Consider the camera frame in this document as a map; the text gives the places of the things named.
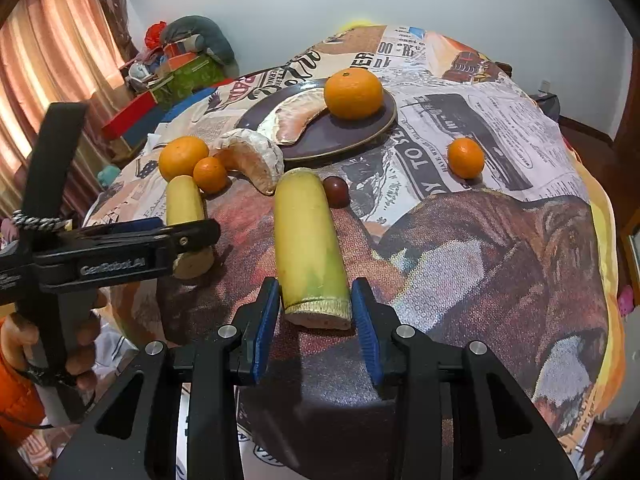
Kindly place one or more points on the red flat box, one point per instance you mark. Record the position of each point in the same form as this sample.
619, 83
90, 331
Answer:
132, 115

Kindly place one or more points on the brown patterned curtain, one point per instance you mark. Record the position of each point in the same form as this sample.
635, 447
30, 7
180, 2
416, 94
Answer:
112, 5

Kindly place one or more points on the long yellow banana piece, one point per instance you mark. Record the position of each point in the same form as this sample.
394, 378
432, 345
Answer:
307, 240

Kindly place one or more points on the medium orange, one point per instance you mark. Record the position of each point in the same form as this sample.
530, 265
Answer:
181, 157

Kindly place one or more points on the red plastic bag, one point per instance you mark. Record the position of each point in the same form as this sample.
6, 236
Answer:
155, 35

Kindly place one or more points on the pink toy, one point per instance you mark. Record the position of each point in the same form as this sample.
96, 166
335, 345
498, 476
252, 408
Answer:
626, 301

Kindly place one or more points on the peeled pomelo segment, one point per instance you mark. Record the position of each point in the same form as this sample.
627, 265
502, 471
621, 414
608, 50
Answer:
297, 115
255, 157

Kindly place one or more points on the large orange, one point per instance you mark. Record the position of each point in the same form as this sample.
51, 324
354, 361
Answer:
354, 92

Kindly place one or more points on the dark brown plate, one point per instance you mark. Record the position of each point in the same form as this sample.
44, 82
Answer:
350, 132

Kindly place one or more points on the dark red round fruit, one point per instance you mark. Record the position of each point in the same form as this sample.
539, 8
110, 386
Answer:
336, 191

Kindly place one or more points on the orange cardboard box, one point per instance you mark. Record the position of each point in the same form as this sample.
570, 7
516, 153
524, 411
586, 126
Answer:
182, 55

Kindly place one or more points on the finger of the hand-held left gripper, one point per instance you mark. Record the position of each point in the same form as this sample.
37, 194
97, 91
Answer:
142, 223
125, 262

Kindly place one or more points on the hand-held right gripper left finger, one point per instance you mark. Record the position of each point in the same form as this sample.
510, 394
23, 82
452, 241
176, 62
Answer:
265, 332

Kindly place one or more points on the printed blanket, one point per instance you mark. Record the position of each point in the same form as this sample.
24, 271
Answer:
475, 260

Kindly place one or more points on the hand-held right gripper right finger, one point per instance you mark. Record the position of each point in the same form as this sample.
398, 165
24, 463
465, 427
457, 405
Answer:
367, 332

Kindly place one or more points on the white stuffed toy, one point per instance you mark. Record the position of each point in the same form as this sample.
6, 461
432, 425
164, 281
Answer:
140, 74

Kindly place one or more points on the striped pink curtain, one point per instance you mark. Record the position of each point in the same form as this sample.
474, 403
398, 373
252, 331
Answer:
50, 35

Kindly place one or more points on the small tangerine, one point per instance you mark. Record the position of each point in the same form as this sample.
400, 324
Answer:
466, 157
210, 175

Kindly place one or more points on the person's left hand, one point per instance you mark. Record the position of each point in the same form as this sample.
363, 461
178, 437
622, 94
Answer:
82, 337

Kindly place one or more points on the teal toy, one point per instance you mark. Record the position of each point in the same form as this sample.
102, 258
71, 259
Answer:
108, 176

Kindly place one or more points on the short yellow banana piece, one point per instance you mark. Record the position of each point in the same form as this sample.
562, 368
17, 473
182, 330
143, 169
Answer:
185, 202

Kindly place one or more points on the black box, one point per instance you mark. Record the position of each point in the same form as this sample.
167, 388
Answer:
546, 105

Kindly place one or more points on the green cardboard box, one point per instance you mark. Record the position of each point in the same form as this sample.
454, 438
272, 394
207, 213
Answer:
192, 77

